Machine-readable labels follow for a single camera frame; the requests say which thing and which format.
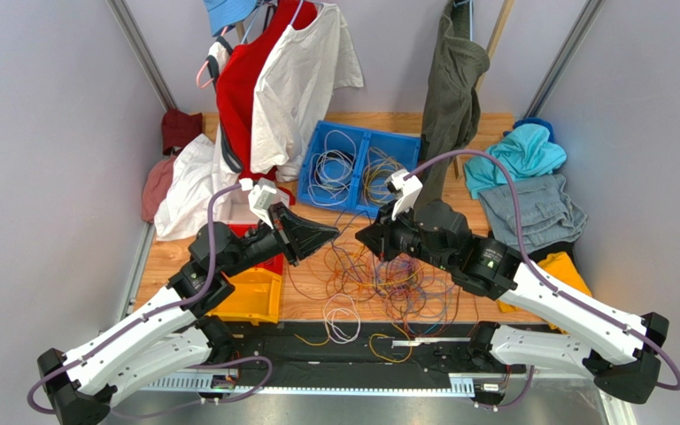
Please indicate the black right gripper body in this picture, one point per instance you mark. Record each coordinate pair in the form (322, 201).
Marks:
(388, 236)

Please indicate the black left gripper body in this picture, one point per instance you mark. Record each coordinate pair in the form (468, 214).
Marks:
(282, 238)

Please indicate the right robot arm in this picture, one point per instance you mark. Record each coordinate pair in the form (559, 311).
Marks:
(617, 350)

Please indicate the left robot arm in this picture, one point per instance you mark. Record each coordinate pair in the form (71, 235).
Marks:
(174, 329)

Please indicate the red storage bin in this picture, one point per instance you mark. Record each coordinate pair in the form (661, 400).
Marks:
(275, 264)

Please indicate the white storage bin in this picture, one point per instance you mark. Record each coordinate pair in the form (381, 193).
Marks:
(231, 205)

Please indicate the yellow storage bin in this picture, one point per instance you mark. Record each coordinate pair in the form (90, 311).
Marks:
(256, 299)

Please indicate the blue divided bin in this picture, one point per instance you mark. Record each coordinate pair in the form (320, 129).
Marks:
(345, 167)

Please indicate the white cloth on floor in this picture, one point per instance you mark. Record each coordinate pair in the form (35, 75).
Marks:
(199, 172)

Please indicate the olive green garment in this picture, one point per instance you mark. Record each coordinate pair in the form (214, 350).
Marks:
(452, 111)

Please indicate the light blue jeans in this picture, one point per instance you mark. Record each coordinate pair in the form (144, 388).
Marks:
(546, 213)

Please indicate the teal cloth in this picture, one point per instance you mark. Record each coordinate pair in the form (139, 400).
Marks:
(524, 153)

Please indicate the maroon cloth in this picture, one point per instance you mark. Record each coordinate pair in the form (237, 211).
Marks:
(178, 129)

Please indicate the yellow cloth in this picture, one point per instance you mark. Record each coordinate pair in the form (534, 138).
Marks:
(560, 266)

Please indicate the white t-shirt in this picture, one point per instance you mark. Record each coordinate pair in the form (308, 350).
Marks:
(295, 87)

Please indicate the red t-shirt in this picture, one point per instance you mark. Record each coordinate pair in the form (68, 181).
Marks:
(236, 84)

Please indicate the dark blue cloth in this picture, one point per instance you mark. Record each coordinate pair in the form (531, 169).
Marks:
(534, 121)

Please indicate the blue hat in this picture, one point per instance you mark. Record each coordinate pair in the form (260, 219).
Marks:
(226, 13)

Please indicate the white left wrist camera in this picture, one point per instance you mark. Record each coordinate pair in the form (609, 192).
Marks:
(261, 194)

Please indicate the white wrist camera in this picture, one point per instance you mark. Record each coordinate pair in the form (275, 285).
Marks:
(405, 187)
(261, 194)

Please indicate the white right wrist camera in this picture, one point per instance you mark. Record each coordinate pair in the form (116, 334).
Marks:
(405, 187)

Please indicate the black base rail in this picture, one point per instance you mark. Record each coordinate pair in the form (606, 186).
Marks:
(266, 355)

